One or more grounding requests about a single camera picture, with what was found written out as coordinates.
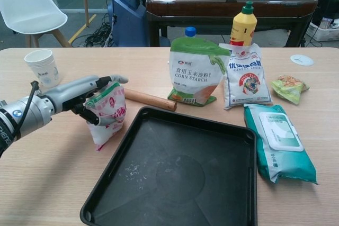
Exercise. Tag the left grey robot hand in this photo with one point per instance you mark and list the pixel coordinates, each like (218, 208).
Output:
(69, 91)

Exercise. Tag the pink white powder bag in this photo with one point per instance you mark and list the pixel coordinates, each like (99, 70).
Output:
(111, 133)

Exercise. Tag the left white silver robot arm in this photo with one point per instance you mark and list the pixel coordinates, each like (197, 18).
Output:
(31, 116)

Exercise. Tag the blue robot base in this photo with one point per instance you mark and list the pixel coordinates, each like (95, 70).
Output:
(127, 9)

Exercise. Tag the black baking tray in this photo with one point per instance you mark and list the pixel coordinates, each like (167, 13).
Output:
(172, 157)

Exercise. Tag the stacked white paper cups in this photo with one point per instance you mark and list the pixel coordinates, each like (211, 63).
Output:
(45, 70)

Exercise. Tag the wooden rolling pin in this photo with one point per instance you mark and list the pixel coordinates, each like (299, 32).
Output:
(153, 100)

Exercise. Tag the white chair wooden legs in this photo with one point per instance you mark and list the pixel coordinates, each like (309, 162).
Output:
(31, 6)

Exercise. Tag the green white corn starch bag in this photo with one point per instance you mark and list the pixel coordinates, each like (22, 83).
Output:
(193, 77)

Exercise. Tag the white sugar bag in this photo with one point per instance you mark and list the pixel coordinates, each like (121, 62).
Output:
(246, 83)

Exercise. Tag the dark wooden mahjong table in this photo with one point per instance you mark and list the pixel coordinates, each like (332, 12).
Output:
(227, 6)

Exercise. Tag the yellow bottle green cap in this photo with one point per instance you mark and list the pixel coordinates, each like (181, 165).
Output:
(243, 26)

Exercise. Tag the teal wet wipes pack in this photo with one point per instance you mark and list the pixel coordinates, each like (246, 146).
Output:
(280, 141)

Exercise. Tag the green snack packet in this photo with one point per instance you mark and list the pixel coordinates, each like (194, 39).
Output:
(288, 88)

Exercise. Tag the white plastic lid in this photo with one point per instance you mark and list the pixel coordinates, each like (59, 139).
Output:
(302, 59)

